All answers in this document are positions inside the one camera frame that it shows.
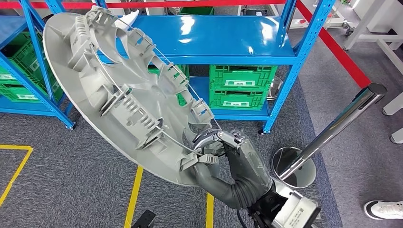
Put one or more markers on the white frame cart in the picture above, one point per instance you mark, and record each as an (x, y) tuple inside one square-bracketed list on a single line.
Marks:
[(327, 22)]

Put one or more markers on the grey plastic wheel cover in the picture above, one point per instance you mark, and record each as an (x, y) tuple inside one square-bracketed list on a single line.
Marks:
[(63, 63)]

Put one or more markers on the chrome stanchion post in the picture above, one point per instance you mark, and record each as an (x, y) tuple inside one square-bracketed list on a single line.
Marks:
[(275, 88), (340, 122)]

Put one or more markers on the yellow floor tape square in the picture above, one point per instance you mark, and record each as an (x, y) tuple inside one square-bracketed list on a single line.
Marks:
[(19, 170), (133, 195)]

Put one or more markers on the person's right foot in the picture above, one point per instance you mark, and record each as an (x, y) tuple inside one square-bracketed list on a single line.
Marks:
[(387, 209)]

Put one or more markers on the green plastic crate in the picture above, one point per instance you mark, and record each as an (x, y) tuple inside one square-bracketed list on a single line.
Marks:
[(182, 70), (220, 100), (182, 99), (25, 53), (12, 94), (195, 11), (220, 74)]

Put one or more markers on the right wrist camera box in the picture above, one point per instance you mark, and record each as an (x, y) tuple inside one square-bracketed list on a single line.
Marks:
[(296, 210)]

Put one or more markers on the black robot torso part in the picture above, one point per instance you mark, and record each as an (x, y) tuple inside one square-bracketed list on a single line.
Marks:
[(143, 220)]

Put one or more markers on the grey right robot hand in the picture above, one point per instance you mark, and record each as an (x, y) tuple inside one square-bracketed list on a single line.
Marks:
[(248, 166)]

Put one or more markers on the white frame workbench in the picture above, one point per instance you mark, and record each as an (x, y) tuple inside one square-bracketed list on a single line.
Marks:
[(377, 37)]

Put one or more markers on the white curved plastic part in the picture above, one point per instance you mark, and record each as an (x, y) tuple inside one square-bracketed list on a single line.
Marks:
[(129, 20)]

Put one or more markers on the blue steel shelf rack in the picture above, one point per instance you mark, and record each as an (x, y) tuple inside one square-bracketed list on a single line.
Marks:
[(49, 69), (220, 34)]

